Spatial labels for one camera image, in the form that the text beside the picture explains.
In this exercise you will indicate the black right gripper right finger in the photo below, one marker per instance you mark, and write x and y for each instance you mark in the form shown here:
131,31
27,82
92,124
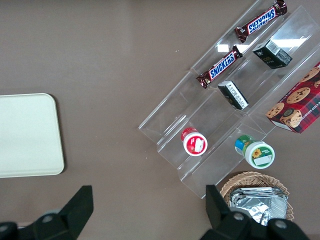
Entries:
222,222

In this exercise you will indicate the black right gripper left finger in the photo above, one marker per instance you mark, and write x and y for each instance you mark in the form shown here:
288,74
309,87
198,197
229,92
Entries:
72,215

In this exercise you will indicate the light tan wicker basket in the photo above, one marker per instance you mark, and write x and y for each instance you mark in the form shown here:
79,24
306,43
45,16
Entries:
250,178

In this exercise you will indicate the cream rectangular serving tray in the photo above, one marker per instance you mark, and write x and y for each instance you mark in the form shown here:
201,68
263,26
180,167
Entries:
27,135

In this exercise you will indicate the stack of foil trays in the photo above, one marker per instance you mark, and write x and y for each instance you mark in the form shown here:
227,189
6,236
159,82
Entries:
260,205

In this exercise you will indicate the green sunflower-lidded jar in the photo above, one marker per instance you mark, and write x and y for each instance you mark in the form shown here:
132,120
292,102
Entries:
258,153

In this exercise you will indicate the red-lidded snack jar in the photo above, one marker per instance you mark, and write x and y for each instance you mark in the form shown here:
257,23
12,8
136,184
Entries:
195,143

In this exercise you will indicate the clear acrylic stepped display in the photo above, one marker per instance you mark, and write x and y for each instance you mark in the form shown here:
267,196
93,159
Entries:
175,107

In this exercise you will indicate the small black carton box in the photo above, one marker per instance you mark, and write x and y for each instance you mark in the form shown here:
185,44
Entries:
271,53
233,96

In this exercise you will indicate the red tartan cookie box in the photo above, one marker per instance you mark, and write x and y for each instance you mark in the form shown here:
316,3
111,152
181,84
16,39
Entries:
300,105

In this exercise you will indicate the brown Snickers bar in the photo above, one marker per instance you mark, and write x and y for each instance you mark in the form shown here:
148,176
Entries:
221,66
261,21

